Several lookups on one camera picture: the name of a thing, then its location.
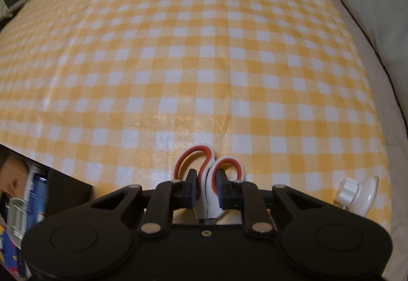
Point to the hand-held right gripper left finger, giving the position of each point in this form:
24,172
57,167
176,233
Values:
190,187

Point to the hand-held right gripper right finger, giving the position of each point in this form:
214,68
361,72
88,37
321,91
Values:
221,187

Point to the black box with grey inside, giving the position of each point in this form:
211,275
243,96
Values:
68,188

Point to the blue white bottle silver cap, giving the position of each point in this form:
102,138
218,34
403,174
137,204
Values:
35,195

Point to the yellow white checked tablecloth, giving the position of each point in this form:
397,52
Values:
191,61

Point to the white suction cup hook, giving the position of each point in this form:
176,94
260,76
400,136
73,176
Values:
350,192

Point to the round cork coaster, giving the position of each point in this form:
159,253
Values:
11,179

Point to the colourful snack packet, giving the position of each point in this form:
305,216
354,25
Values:
9,255

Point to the grey pillow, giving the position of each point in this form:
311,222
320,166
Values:
376,9

